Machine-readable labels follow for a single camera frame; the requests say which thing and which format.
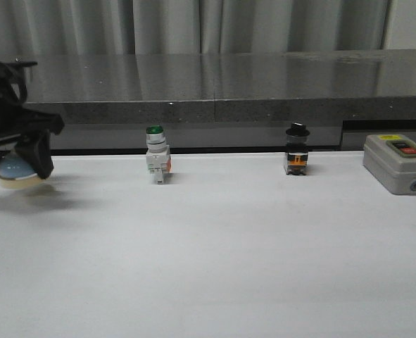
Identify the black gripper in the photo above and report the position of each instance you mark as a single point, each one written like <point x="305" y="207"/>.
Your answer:
<point x="16" y="120"/>

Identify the blue call bell cream base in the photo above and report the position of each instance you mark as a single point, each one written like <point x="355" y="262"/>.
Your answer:
<point x="17" y="171"/>

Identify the grey curtain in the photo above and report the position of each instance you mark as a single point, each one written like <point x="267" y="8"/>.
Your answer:
<point x="203" y="27"/>

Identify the grey stone counter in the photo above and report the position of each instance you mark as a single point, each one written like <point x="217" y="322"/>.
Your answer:
<point x="226" y="102"/>

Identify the green pushbutton switch white body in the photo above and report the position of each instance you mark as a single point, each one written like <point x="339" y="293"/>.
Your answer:
<point x="158" y="157"/>

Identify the black rotary selector switch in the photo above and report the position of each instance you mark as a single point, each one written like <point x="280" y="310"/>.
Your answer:
<point x="296" y="156"/>

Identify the grey push button switch box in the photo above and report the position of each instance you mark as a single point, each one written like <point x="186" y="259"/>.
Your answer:
<point x="391" y="158"/>

